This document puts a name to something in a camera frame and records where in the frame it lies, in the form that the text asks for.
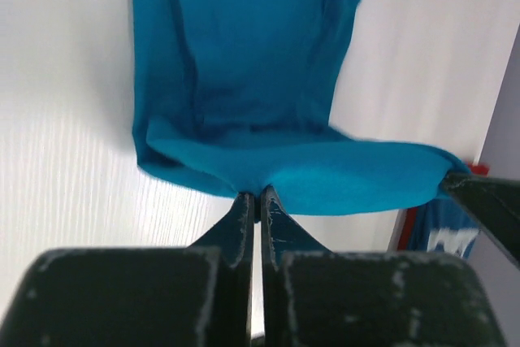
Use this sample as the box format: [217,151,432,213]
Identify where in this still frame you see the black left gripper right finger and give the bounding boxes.
[259,187,505,346]

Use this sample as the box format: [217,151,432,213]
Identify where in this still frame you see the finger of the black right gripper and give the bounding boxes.
[442,172,519,264]

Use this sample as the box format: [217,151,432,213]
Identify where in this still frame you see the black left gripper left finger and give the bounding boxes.
[6,193,255,346]

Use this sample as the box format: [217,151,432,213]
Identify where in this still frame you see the navy printed t-shirt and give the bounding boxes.
[406,199,480,258]

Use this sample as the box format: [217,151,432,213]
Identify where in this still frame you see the bright blue t-shirt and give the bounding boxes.
[132,0,468,215]

